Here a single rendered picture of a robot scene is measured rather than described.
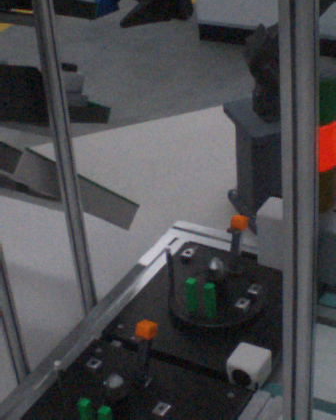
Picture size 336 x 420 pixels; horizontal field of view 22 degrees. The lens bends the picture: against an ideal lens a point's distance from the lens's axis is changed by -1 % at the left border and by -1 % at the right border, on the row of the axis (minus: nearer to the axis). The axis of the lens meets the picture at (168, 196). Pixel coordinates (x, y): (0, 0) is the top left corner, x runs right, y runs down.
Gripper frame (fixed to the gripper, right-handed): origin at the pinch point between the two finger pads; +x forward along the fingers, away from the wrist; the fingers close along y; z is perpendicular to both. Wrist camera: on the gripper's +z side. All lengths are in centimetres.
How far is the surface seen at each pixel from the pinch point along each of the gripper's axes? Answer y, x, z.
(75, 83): 2.4, 14.0, -3.4
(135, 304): 18.0, 28.6, -28.2
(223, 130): -16, -32, -55
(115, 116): -167, -121, -166
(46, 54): 8.9, 21.3, 8.4
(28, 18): 6.5, 20.4, 12.8
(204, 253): 18.5, 13.7, -31.9
